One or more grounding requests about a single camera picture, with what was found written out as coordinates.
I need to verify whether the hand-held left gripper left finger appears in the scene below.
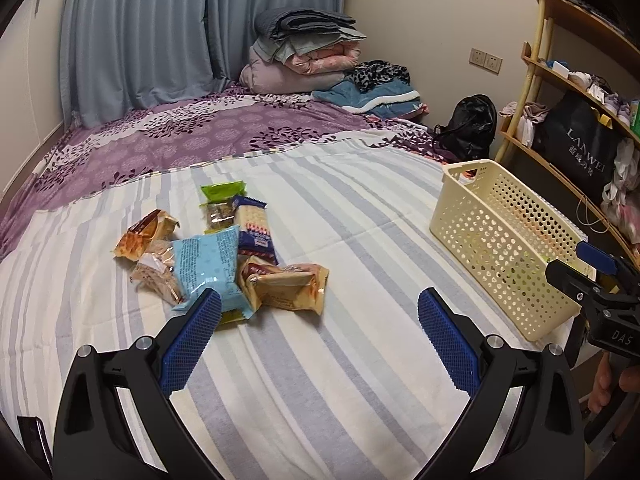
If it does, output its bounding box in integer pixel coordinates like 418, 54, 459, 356
52, 287, 223, 480

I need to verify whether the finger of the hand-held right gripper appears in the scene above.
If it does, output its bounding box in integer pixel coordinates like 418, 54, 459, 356
545, 259, 608, 311
575, 241, 632, 281

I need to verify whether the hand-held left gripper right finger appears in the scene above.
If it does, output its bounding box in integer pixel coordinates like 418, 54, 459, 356
415, 287, 586, 480

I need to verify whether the cream perforated plastic basket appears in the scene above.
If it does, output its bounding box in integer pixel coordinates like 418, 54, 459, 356
429, 158, 598, 343

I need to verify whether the clear cake packet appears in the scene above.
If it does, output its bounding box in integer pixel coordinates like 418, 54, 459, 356
130, 240, 186, 307

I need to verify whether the light blue snack packet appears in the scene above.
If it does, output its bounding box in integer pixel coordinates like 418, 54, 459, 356
171, 225, 254, 328

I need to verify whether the tan brown snack packet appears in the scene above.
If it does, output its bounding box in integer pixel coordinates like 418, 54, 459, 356
236, 255, 331, 317

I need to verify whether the orange-brown cake packet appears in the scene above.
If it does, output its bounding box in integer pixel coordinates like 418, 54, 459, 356
114, 208, 181, 261

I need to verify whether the blue cracker packet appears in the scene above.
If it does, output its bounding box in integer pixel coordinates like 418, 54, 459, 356
231, 196, 279, 266

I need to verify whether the person's right hand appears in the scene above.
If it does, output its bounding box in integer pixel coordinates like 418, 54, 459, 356
587, 352, 640, 416

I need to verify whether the white plastic bag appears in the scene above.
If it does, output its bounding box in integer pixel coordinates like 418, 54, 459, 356
600, 139, 640, 242

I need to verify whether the black shopping bag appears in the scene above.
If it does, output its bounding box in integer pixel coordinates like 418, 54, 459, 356
530, 91, 627, 202

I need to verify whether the small clear nut packet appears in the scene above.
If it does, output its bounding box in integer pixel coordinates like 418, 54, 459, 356
200, 200, 239, 234

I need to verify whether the striped bed sheet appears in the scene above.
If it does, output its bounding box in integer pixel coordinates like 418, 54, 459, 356
0, 147, 598, 480

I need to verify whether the white cloth bundle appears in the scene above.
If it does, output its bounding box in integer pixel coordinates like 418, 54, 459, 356
500, 101, 551, 147

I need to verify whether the green snack packet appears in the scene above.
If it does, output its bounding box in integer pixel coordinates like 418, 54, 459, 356
201, 181, 248, 207

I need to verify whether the black backpack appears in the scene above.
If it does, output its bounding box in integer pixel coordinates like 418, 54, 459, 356
432, 94, 499, 163

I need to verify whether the wooden ladder shelf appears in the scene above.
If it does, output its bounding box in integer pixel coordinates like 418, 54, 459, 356
494, 0, 640, 281

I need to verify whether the purple floral bedsheet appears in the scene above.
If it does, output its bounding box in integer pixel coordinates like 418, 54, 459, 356
0, 85, 451, 261

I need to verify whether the blue fleece blanket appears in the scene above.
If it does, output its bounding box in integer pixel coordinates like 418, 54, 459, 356
312, 80, 430, 120

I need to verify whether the leopard print cloth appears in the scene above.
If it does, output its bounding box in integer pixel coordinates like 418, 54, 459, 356
345, 60, 412, 93

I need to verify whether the mauve folded quilt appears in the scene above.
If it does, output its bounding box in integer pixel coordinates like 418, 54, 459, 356
239, 60, 349, 95

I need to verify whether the pale green folded quilt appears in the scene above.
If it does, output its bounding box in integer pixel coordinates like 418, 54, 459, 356
250, 35, 302, 67

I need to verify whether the white wardrobe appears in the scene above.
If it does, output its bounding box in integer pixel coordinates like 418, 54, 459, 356
0, 0, 77, 203

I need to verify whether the pink folded quilt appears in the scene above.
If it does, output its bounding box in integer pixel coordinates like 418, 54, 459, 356
284, 42, 362, 76

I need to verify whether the grey folded blanket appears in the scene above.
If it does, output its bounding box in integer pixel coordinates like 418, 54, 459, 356
254, 7, 368, 45

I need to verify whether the wall socket plate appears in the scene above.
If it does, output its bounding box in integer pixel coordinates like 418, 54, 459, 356
470, 47, 504, 74

